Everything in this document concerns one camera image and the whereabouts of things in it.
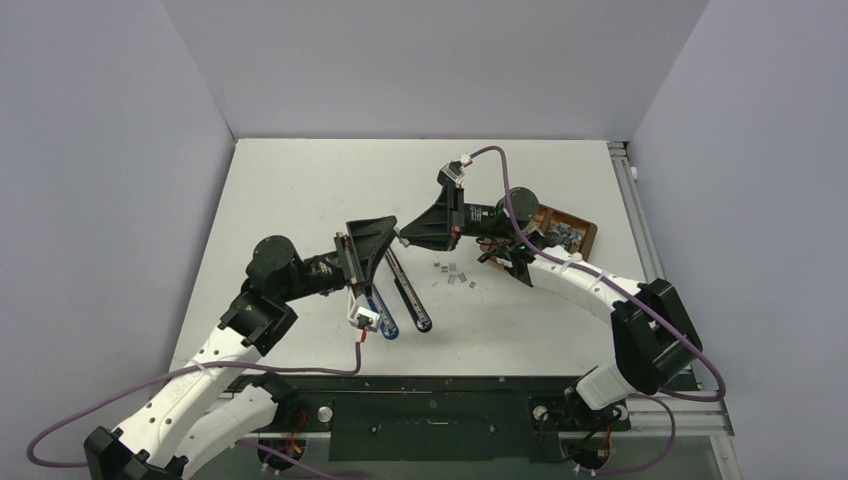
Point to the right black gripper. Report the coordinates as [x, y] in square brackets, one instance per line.
[440, 227]

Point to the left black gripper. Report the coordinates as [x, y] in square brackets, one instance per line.
[368, 237]

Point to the black stapler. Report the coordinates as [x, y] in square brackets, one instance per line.
[415, 308]

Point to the brown plastic tray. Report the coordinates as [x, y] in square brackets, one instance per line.
[538, 226]

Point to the blue stapler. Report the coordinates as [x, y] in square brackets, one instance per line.
[388, 326]

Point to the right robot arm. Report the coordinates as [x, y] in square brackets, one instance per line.
[652, 335]

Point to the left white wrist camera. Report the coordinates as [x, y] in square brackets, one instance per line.
[365, 319]

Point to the aluminium side rail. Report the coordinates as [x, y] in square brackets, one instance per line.
[626, 176]

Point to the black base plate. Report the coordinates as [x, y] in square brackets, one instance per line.
[536, 448]

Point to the aluminium front rail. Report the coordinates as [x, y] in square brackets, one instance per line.
[689, 414]

